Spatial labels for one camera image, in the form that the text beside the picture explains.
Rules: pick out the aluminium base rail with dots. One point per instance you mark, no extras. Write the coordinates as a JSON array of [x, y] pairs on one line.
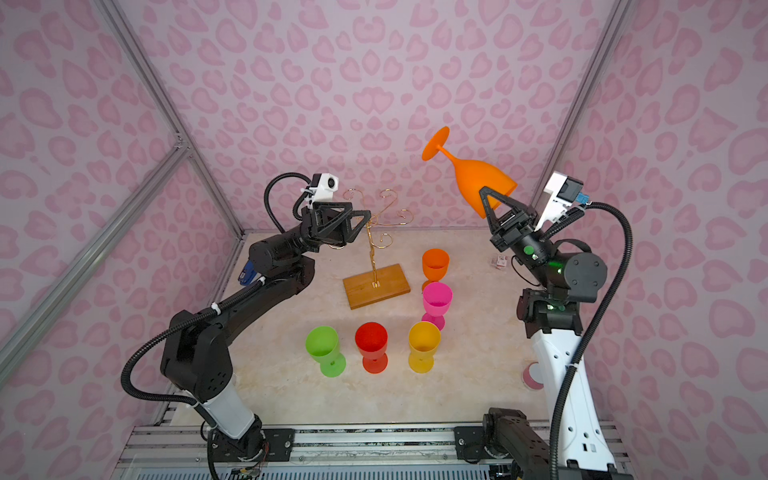
[[331, 451]]

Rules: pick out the pink tape roll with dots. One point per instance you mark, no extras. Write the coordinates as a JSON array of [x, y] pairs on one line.
[[532, 377]]

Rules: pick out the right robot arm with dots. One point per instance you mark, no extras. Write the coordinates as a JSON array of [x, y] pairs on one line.
[[561, 316]]

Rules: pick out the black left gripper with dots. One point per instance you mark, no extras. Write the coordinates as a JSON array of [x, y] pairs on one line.
[[326, 229]]

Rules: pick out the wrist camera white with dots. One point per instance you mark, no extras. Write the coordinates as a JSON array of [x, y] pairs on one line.
[[559, 195], [321, 189]]

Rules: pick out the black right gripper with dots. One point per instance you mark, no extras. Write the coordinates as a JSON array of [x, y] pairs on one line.
[[515, 234]]

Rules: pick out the blue black stapler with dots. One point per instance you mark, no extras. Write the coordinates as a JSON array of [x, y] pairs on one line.
[[247, 274]]

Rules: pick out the green plastic wine glass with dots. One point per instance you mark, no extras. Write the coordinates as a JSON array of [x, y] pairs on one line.
[[323, 345]]

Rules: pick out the aluminium frame corner post left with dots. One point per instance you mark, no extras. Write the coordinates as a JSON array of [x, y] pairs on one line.
[[129, 41]]

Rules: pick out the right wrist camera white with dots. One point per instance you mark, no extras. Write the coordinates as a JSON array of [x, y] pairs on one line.
[[559, 195]]

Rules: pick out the yellow plastic wine glass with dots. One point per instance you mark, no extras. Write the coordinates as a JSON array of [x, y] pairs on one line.
[[424, 339]]

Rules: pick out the aluminium frame corner post right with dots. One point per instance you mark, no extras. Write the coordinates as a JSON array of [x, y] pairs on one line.
[[619, 18]]

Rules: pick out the aluminium diagonal frame bar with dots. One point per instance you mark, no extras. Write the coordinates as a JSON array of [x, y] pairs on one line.
[[39, 319]]

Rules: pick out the wooden rack base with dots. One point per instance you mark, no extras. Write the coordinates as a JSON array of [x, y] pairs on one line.
[[375, 286]]

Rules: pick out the pink plastic wine glass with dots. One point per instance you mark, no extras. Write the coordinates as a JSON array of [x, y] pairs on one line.
[[437, 299]]

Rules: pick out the aluminium frame corner post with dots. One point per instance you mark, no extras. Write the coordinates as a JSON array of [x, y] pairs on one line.
[[619, 18], [129, 41]]

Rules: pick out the red plastic wine glass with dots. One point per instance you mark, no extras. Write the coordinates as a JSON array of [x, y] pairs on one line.
[[371, 340]]

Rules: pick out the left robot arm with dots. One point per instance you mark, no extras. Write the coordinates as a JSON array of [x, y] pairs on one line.
[[196, 357]]

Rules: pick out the orange wine glass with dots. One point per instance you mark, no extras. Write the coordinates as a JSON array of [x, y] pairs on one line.
[[435, 263], [471, 175]]

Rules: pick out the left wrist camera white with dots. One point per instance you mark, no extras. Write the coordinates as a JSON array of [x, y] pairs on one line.
[[321, 189]]

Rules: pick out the orange wine glass front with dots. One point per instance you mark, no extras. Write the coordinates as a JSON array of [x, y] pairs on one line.
[[435, 263]]

